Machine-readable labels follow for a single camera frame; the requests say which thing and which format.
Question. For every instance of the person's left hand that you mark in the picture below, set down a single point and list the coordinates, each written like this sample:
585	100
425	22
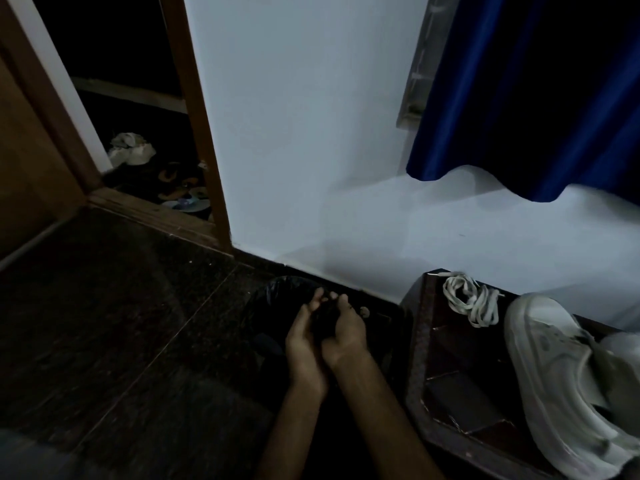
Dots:
302	359

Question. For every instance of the person's right hand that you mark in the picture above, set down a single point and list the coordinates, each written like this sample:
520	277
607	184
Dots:
345	334

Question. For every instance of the person's right forearm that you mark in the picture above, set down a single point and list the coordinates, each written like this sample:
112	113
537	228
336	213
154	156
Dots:
385	424

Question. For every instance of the person's left forearm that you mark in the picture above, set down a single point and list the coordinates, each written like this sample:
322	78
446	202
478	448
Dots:
292	439

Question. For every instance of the small white scrap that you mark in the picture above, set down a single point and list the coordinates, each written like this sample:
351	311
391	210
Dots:
365	311

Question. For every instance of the dark brown plastic stool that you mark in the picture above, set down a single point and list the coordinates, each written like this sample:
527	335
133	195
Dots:
450	354

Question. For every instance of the grey slipper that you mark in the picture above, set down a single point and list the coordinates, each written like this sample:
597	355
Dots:
192	204

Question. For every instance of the dark brown sandals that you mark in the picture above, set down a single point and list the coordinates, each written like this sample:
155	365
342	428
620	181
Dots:
175	179

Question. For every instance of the crumpled white cloth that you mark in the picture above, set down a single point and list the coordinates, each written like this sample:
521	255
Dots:
130	149

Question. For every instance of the blue curtain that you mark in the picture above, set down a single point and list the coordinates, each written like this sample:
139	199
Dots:
540	94

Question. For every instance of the brown wooden door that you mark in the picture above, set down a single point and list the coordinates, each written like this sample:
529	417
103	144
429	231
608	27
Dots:
30	169

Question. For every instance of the brown wooden door frame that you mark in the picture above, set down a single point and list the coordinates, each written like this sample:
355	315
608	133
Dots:
195	119

